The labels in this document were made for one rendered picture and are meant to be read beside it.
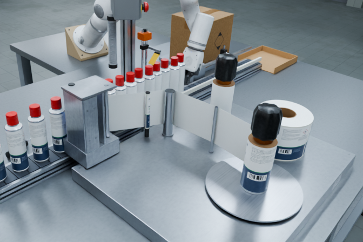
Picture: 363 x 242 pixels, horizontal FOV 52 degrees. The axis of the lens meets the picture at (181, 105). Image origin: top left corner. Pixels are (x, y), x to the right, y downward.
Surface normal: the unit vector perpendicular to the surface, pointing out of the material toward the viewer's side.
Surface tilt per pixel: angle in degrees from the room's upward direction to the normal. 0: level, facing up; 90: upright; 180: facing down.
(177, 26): 90
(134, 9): 90
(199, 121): 90
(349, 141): 0
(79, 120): 90
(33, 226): 0
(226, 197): 0
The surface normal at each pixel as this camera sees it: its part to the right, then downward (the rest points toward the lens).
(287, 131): -0.11, 0.47
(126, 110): 0.35, 0.47
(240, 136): -0.74, 0.28
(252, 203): 0.07, -0.88
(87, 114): 0.75, 0.36
